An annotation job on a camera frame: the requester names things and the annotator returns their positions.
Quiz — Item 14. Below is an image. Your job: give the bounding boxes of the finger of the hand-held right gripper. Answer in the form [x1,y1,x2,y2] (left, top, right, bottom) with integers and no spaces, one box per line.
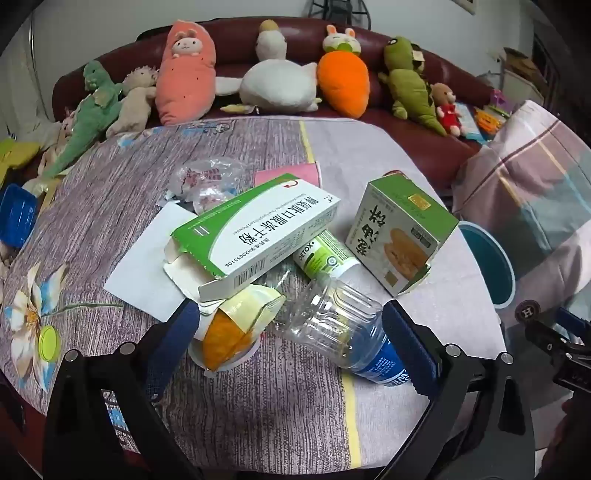
[554,357,591,393]
[525,308,591,356]

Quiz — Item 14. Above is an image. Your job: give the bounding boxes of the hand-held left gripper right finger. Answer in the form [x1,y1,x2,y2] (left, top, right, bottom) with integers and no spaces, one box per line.
[381,300,536,480]

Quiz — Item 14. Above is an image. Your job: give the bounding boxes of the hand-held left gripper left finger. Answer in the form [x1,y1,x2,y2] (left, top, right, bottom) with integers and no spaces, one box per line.
[42,299,204,480]

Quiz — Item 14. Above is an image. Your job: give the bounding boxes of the white cup orange foil lid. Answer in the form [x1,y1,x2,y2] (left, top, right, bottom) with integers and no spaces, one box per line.
[188,282,287,377]

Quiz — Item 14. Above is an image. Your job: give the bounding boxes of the white paper towel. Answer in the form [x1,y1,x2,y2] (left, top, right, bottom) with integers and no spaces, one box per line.
[104,202,204,324]

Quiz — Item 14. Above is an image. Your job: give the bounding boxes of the teal trash bin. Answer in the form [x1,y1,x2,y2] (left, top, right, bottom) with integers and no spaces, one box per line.
[457,220,515,309]

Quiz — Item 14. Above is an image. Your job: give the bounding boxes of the clear plastic water bottle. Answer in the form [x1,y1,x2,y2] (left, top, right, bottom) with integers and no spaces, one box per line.
[272,270,411,388]

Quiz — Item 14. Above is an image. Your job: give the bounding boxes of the green cookie box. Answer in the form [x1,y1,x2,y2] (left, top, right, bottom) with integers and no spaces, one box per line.
[345,173,459,297]

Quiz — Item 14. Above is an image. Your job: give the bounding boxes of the small green label bottle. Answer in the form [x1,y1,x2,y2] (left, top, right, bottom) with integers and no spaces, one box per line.
[293,229,361,282]

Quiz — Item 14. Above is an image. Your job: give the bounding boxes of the green white medicine carton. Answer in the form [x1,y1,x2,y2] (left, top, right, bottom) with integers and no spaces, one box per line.
[164,173,341,303]

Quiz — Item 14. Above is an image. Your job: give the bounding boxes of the clear plastic bag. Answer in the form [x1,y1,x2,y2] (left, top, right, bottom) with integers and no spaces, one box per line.
[159,157,245,215]

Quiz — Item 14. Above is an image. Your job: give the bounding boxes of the pink paper sheet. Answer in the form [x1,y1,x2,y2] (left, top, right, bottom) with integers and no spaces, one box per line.
[253,161,321,190]

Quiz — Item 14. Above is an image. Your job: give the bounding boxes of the round brown emblem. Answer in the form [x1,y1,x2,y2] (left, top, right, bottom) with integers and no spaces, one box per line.
[515,298,539,324]

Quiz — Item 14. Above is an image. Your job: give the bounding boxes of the lime green round lid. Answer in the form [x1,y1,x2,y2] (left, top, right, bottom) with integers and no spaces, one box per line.
[38,325,61,363]

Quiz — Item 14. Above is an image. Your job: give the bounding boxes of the blue plastic tray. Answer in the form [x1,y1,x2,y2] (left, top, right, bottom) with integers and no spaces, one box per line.
[0,184,38,247]

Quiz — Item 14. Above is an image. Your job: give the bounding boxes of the dark red leather sofa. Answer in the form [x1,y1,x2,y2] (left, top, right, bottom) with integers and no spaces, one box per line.
[51,18,504,195]

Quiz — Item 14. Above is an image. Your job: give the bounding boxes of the pile of colourful toys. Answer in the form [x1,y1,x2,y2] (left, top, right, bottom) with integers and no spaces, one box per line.
[455,90,513,144]

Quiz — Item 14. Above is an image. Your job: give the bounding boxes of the light green dinosaur plush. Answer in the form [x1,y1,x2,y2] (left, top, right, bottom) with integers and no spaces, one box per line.
[44,60,125,178]

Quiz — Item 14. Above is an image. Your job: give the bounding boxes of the beige doll plush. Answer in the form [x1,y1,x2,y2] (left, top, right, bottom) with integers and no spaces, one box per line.
[105,66,158,139]

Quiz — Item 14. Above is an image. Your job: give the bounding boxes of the small pink plush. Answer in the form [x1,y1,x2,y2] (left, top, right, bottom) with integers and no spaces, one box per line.
[58,108,79,139]

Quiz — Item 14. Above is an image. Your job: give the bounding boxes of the yellow plush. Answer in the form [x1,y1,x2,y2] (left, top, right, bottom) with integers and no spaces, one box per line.
[0,138,41,185]

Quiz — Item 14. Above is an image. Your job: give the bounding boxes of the small bear plush red clothes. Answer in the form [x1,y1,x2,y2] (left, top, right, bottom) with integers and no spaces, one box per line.
[430,83,462,138]

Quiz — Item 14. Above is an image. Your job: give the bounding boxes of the olive green dinosaur plush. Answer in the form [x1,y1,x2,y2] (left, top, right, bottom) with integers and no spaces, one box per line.
[378,36,448,136]

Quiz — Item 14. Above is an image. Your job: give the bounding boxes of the cardboard box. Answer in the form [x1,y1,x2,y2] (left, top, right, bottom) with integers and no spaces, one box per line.
[501,46,546,100]

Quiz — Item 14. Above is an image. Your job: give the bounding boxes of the white duck plush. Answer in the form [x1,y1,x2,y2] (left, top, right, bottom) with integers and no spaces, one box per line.
[215,19,324,114]

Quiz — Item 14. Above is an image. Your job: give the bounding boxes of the orange carrot rabbit plush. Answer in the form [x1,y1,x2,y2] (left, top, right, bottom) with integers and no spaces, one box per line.
[318,25,371,120]

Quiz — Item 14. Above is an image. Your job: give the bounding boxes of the black fan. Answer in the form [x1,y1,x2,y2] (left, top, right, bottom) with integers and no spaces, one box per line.
[307,0,384,33]

